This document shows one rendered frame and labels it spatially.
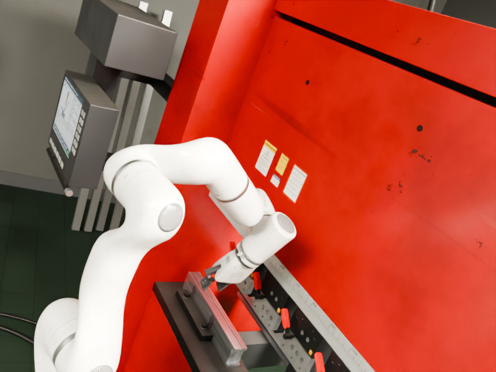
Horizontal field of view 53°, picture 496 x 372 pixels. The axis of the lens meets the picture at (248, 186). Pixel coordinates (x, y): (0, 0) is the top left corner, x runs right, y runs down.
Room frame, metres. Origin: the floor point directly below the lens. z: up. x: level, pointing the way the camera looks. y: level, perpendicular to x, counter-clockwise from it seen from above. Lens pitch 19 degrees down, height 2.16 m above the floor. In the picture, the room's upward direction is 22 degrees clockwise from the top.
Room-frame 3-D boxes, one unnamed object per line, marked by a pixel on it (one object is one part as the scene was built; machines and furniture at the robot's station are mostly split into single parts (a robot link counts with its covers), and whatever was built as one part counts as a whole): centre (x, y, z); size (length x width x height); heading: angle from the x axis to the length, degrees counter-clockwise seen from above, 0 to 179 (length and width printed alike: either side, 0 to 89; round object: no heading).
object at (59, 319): (0.91, 0.24, 1.30); 0.19 x 0.12 x 0.24; 47
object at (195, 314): (1.84, 0.01, 0.89); 0.30 x 0.05 x 0.03; 36
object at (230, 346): (1.83, -0.06, 0.92); 0.50 x 0.06 x 0.10; 36
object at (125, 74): (2.28, 0.60, 1.66); 0.40 x 0.24 x 0.07; 36
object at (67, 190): (2.07, 0.83, 1.20); 0.45 x 0.03 x 0.08; 38
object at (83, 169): (2.03, 0.77, 1.42); 0.45 x 0.12 x 0.36; 38
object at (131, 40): (2.12, 0.73, 1.52); 0.51 x 0.25 x 0.85; 38
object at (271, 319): (1.57, -0.25, 1.26); 0.15 x 0.09 x 0.17; 36
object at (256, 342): (1.97, -0.43, 0.81); 0.64 x 0.08 x 0.14; 126
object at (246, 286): (1.73, -0.13, 1.26); 0.15 x 0.09 x 0.17; 36
